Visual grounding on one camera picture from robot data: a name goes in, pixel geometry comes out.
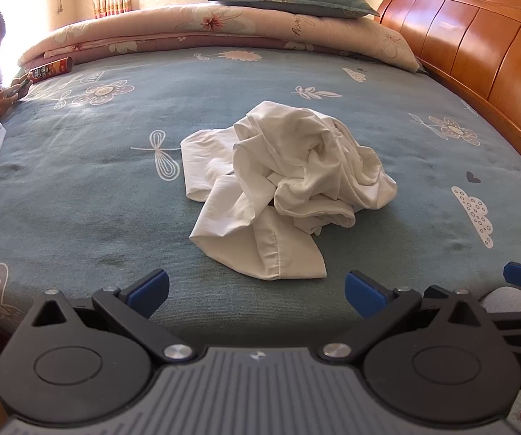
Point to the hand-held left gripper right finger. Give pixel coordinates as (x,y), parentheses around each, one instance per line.
(365,294)

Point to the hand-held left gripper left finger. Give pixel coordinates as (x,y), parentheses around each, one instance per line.
(151,287)

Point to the white printed long-sleeve shirt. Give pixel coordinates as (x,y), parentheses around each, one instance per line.
(287,167)

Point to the grey round object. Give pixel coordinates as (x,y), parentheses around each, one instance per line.
(507,301)

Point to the wooden headboard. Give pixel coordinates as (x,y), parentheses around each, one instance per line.
(482,50)

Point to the red chip can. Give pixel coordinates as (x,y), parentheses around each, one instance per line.
(52,70)

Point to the pink floral quilt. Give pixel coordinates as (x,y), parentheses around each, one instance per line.
(174,29)

